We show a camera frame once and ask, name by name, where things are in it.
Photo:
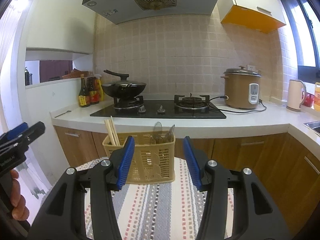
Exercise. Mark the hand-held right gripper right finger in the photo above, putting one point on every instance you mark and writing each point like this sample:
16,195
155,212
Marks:
191,160

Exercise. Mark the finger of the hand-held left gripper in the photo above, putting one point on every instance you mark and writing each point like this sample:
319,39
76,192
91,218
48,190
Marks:
16,131
35,130

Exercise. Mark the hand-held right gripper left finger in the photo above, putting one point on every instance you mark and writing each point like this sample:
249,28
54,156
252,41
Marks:
126,160

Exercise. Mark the beige plastic utensil basket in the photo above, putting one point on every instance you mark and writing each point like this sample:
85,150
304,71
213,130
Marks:
152,160

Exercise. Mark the person's left hand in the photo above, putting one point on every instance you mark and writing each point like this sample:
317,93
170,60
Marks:
18,200

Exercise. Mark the thin metal utensil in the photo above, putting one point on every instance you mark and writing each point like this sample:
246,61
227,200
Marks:
62,114

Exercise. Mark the black glass gas cooktop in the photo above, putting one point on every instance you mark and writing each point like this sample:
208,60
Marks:
170,115

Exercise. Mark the dark thermos bottle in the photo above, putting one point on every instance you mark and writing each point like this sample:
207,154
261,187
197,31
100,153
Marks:
27,77

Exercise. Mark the metal cooktop knob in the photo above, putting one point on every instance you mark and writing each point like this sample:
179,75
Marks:
142,109
161,109

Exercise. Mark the striped woven mat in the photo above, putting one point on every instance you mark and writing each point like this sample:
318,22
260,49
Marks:
155,205

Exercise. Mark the black burner grate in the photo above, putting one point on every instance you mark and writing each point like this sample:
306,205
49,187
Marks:
191,103
128,105

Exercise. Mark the dark soy sauce bottle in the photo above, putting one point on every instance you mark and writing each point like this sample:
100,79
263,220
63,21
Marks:
83,95

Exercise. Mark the dark red cabinet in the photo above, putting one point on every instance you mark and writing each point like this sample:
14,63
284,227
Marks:
52,67

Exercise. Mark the black wok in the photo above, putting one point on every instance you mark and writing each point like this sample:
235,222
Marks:
125,92

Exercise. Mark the wicker basket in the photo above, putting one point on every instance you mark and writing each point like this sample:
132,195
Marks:
75,75

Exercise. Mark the red label sauce bottle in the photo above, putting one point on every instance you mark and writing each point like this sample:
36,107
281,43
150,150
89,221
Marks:
93,93

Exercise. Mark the yellow spray bottle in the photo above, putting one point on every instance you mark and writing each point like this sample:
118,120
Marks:
101,90

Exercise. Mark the black wok lid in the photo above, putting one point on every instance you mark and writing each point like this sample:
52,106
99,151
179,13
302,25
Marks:
120,80

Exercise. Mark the brown rice cooker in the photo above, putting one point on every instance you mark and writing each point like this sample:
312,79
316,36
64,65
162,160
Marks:
237,90

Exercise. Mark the cream electric kettle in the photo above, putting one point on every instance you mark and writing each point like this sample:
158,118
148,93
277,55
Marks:
295,95

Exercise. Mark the steel sink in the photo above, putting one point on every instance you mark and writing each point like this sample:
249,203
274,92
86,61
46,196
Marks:
313,126

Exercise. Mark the red plastic container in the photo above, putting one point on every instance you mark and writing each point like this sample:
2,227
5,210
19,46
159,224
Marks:
310,99

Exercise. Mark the yellow oil bottle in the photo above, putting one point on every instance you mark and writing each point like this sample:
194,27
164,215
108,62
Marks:
317,95

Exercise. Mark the grey range hood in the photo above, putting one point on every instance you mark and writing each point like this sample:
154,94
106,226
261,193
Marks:
155,12

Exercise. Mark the dark framed window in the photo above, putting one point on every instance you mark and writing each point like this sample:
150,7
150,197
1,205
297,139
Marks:
300,17

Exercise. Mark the white wall socket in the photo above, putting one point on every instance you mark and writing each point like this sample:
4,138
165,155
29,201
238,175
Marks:
252,68

